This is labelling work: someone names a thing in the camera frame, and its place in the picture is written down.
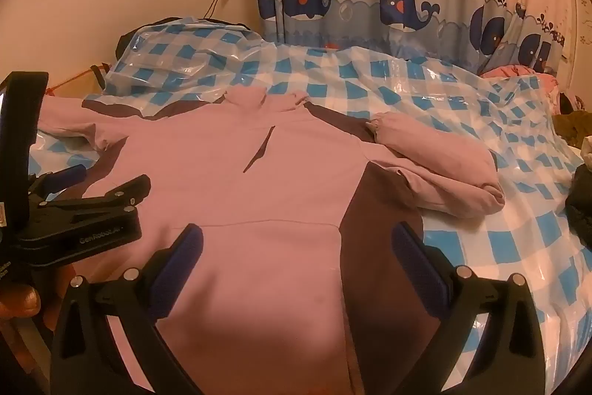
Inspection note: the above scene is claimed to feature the dark cloth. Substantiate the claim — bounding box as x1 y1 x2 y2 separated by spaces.
564 164 592 239

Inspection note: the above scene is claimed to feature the red strap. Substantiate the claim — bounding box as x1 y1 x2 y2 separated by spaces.
46 64 112 96

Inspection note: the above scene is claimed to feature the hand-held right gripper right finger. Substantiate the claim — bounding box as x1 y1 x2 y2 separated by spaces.
391 221 546 395

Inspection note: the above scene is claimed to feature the pink cloth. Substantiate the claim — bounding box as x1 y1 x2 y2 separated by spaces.
478 63 561 96

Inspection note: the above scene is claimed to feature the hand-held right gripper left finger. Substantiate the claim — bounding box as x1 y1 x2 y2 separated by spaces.
50 223 204 395

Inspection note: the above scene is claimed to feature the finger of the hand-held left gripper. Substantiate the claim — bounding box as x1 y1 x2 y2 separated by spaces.
28 165 88 197
39 174 152 213

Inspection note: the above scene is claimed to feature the olive cloth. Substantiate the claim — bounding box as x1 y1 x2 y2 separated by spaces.
552 110 592 149

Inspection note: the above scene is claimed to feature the person's left hand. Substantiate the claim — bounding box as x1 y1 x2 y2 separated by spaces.
0 283 42 322

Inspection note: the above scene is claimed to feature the blue white checked plastic sheet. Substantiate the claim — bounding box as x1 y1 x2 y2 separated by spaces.
28 22 592 377

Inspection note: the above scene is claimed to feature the pink and brown hoodie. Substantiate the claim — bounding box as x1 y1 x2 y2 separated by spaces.
38 88 506 395

